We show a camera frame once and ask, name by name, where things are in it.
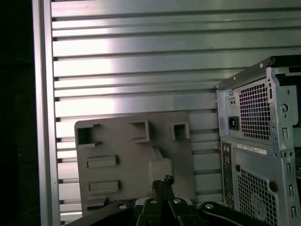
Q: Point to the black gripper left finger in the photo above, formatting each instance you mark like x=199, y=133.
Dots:
x=150, y=212

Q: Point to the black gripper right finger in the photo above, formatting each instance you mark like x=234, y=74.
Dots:
x=178, y=212

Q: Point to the grey parts rack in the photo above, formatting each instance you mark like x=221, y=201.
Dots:
x=131, y=160

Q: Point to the black PC case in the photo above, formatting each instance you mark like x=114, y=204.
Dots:
x=254, y=164

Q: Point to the grey power supply unit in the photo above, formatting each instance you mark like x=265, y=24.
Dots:
x=254, y=113

